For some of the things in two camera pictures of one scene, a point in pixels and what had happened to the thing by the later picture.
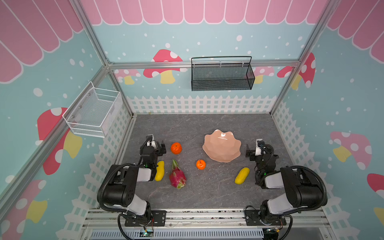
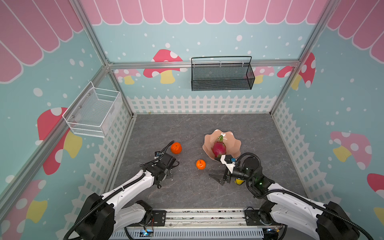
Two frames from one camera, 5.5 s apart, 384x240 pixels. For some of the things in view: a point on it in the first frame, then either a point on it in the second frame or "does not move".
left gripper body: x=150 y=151 → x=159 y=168
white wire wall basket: x=93 y=110 does not move
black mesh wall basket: x=222 y=73 does not move
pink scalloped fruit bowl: x=221 y=146 does not move
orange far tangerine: x=176 y=148 does not move
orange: x=200 y=164 does not move
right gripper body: x=250 y=152 → x=226 y=175
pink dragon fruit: x=177 y=176 → x=218 y=147
